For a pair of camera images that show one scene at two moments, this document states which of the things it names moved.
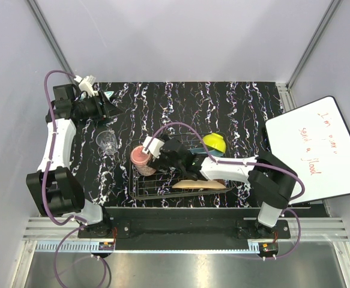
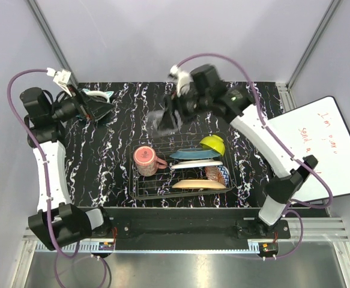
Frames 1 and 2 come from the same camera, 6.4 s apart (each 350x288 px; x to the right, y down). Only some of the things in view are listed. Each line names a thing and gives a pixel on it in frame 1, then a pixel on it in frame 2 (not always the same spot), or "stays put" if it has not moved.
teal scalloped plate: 203,150 stays put
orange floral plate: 194,184 stays put
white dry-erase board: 316,140 stays put
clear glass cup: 107,141 → 153,119
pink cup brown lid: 140,160 stays put
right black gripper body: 155,163 → 188,107
